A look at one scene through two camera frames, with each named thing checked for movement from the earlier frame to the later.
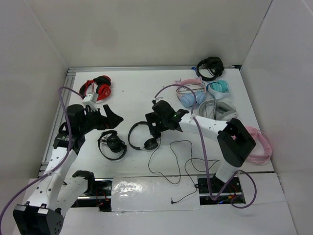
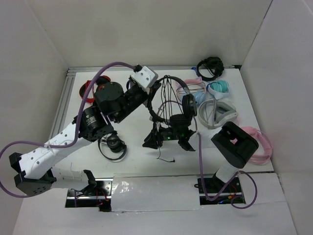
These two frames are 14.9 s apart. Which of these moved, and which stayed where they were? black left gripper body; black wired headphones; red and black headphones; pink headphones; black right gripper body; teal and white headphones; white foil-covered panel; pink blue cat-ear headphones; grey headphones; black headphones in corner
Moved: black left gripper body; black wired headphones; black right gripper body
Stayed: pink blue cat-ear headphones; white foil-covered panel; teal and white headphones; red and black headphones; grey headphones; black headphones in corner; pink headphones
